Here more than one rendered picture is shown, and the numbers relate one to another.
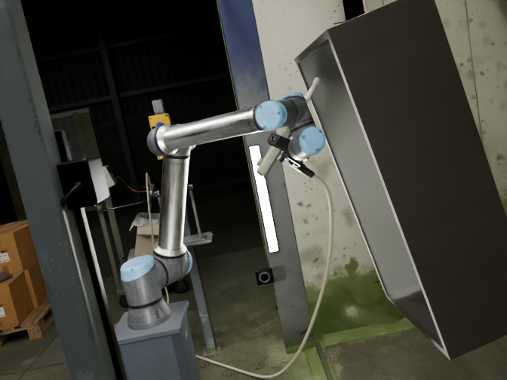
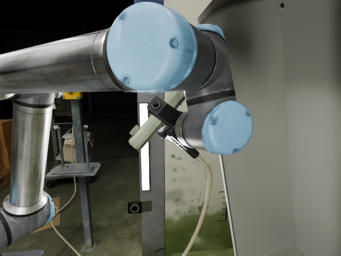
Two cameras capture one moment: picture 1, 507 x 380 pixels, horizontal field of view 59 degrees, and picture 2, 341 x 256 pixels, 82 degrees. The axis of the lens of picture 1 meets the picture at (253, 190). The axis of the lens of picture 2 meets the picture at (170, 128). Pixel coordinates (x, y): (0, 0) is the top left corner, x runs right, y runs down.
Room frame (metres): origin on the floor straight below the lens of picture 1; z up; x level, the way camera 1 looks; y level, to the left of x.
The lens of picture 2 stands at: (1.22, -0.10, 1.37)
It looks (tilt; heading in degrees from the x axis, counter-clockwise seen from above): 11 degrees down; 354
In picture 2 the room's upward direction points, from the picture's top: straight up
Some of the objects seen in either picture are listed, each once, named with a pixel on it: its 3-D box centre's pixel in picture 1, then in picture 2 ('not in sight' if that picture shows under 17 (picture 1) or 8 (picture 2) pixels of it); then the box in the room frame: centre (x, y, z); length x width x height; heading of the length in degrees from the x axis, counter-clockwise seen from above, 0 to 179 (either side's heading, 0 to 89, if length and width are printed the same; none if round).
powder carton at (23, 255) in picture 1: (11, 249); not in sight; (4.11, 2.30, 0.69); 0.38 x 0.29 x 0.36; 2
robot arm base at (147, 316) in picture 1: (147, 309); not in sight; (1.90, 0.56, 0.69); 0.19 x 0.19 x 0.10
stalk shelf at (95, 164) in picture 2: (185, 241); (75, 169); (2.64, 0.46, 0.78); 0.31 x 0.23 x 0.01; 91
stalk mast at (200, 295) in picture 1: (185, 230); (81, 158); (2.78, 0.47, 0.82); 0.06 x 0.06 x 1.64; 1
